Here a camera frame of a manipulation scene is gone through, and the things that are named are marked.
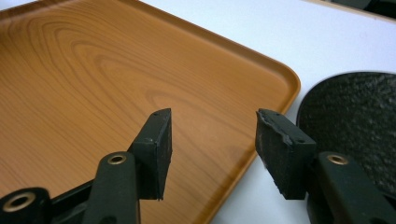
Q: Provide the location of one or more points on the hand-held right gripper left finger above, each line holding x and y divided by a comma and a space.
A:
149, 161

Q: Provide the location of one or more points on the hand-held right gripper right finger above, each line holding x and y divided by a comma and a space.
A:
289, 161

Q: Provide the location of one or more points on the black speckled round plate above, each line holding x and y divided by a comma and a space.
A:
355, 118

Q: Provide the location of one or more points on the wood-grain brown tray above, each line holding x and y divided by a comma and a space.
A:
93, 77

